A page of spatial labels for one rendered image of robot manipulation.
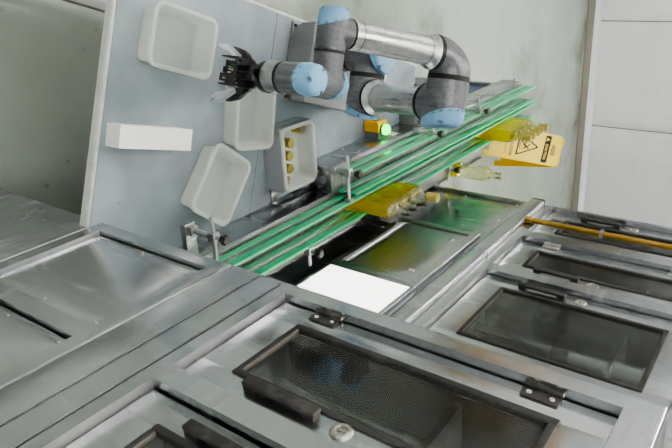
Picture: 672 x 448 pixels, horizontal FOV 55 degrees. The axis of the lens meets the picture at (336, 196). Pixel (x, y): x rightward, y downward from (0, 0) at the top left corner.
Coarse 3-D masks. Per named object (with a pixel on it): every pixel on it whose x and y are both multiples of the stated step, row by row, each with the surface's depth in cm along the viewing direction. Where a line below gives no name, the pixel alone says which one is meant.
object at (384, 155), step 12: (504, 96) 337; (516, 96) 337; (492, 108) 314; (468, 120) 295; (444, 132) 277; (396, 144) 260; (408, 144) 259; (372, 156) 246; (384, 156) 246; (360, 168) 233
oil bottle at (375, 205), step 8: (360, 200) 235; (368, 200) 233; (376, 200) 232; (384, 200) 232; (392, 200) 232; (352, 208) 239; (360, 208) 237; (368, 208) 234; (376, 208) 232; (384, 208) 230; (392, 208) 228; (384, 216) 231; (392, 216) 230
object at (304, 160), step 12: (288, 132) 224; (312, 132) 224; (300, 144) 229; (312, 144) 226; (300, 156) 230; (312, 156) 228; (300, 168) 232; (312, 168) 229; (300, 180) 227; (312, 180) 228
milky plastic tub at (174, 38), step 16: (144, 16) 170; (160, 16) 176; (176, 16) 179; (192, 16) 177; (144, 32) 170; (160, 32) 176; (176, 32) 181; (192, 32) 185; (208, 32) 184; (144, 48) 169; (160, 48) 177; (176, 48) 182; (192, 48) 186; (208, 48) 184; (160, 64) 170; (176, 64) 183; (192, 64) 187; (208, 64) 184
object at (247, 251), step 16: (400, 176) 253; (368, 192) 237; (320, 208) 224; (336, 208) 223; (288, 224) 212; (304, 224) 211; (256, 240) 201; (272, 240) 200; (224, 256) 191; (240, 256) 190
